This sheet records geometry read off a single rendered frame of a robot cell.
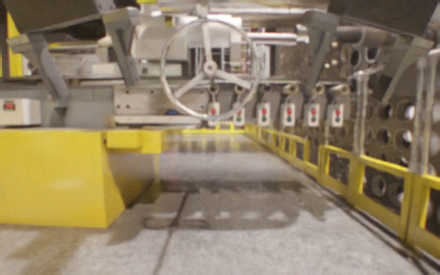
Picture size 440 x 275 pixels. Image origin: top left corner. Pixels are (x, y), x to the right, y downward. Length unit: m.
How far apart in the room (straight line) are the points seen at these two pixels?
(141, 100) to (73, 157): 0.59
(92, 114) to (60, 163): 0.50
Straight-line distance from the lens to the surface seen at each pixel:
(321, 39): 0.36
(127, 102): 1.76
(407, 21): 0.41
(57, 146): 1.58
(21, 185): 1.79
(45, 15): 0.39
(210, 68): 0.84
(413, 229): 1.58
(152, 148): 1.45
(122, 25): 0.34
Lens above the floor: 0.69
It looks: 6 degrees down
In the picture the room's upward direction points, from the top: straight up
